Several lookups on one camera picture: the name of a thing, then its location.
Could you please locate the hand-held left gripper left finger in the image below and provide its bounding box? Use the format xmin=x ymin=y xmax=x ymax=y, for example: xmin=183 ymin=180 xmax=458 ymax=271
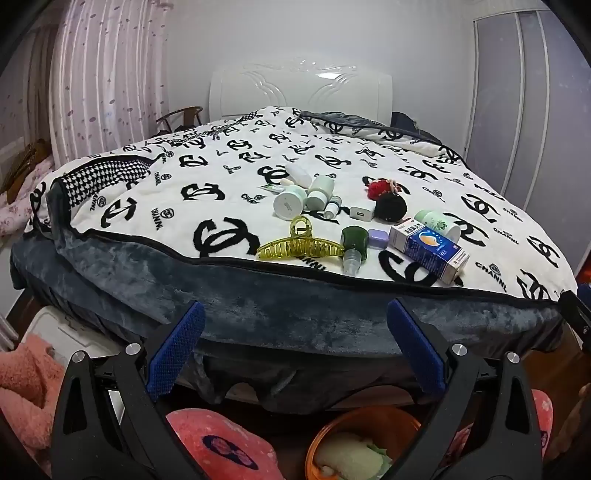
xmin=50 ymin=301 xmax=218 ymax=480

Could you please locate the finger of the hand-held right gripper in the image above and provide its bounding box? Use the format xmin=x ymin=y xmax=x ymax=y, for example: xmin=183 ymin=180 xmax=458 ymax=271
xmin=558 ymin=288 xmax=591 ymax=346

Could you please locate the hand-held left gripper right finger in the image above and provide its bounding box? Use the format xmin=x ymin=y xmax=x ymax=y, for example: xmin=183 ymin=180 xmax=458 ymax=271
xmin=387 ymin=298 xmax=543 ymax=480

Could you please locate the orange round bin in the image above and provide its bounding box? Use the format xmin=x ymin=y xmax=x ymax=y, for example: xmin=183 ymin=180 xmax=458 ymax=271
xmin=305 ymin=406 xmax=423 ymax=480

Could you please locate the blue and white medicine box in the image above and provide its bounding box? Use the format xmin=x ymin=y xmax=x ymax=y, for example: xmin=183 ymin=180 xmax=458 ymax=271
xmin=389 ymin=220 xmax=469 ymax=284

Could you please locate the dark green spray bottle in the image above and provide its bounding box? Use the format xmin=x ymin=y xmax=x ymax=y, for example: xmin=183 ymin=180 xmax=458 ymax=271
xmin=341 ymin=226 xmax=369 ymax=275

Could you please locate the green and white pill bottle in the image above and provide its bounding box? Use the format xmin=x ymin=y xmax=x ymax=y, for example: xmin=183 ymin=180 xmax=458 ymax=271
xmin=414 ymin=210 xmax=461 ymax=241

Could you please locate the black pom-pom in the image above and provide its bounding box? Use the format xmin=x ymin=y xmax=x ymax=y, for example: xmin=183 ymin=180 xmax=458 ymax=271
xmin=374 ymin=194 xmax=409 ymax=221

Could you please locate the yellow-green hair claw clip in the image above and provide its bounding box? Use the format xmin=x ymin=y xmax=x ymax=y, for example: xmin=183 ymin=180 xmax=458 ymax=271
xmin=257 ymin=215 xmax=346 ymax=261

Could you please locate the red pom-pom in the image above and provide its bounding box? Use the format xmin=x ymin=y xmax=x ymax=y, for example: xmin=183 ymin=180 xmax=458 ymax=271
xmin=366 ymin=176 xmax=399 ymax=200

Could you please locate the white jar with round lid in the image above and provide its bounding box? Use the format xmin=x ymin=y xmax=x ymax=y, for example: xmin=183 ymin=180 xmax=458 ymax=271
xmin=273 ymin=187 xmax=308 ymax=221

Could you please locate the green and white jar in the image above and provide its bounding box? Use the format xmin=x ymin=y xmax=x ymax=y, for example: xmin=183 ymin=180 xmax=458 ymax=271
xmin=305 ymin=175 xmax=336 ymax=209

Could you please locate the white squeeze bottle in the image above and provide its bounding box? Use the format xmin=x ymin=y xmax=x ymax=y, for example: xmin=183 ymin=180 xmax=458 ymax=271
xmin=284 ymin=164 xmax=312 ymax=188

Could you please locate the white plastic storage box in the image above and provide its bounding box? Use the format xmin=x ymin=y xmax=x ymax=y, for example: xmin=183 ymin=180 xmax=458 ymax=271
xmin=18 ymin=307 xmax=153 ymax=416

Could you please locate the pale green cloth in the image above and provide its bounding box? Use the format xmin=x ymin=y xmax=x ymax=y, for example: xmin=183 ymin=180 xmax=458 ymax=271
xmin=316 ymin=431 xmax=393 ymax=480

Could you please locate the coral fuzzy cloth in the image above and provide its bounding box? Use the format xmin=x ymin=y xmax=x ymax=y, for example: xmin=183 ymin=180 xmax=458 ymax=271
xmin=0 ymin=335 xmax=65 ymax=462

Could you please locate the black and white printed blanket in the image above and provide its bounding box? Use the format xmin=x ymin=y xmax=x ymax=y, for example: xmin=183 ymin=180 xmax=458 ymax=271
xmin=9 ymin=106 xmax=580 ymax=411

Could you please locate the grey sliding-door wardrobe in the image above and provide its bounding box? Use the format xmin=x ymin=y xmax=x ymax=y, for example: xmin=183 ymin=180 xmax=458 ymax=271
xmin=464 ymin=9 xmax=591 ymax=232

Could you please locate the pink floral bedding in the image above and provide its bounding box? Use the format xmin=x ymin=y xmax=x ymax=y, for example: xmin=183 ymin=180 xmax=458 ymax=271
xmin=0 ymin=154 xmax=56 ymax=237

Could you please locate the printed pillow with black trim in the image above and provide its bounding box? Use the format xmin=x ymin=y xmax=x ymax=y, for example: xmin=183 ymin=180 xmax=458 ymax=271
xmin=300 ymin=110 xmax=465 ymax=160

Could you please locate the dark wooden chair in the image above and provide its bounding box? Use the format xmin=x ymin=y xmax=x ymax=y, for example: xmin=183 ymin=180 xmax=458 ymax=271
xmin=156 ymin=105 xmax=204 ymax=136

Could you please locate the white dotted curtain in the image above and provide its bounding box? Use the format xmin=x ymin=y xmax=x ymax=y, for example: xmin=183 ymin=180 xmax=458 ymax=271
xmin=48 ymin=0 xmax=169 ymax=167

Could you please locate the white bed headboard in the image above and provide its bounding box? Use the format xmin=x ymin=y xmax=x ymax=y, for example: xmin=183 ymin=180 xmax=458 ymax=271
xmin=210 ymin=58 xmax=393 ymax=127

